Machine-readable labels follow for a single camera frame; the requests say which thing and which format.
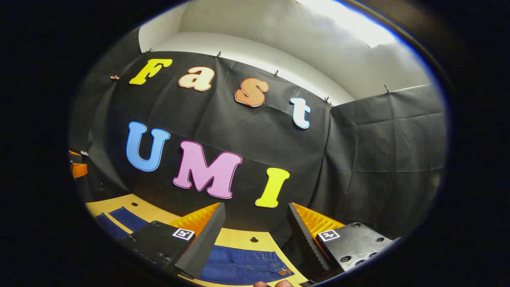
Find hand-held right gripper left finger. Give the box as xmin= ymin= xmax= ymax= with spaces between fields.
xmin=120 ymin=202 xmax=226 ymax=280

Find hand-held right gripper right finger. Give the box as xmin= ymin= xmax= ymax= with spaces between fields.
xmin=287 ymin=202 xmax=402 ymax=281

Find black backdrop cloth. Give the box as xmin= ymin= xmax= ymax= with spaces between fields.
xmin=69 ymin=28 xmax=447 ymax=250

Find blue denim jeans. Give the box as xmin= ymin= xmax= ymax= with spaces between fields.
xmin=95 ymin=206 xmax=296 ymax=286

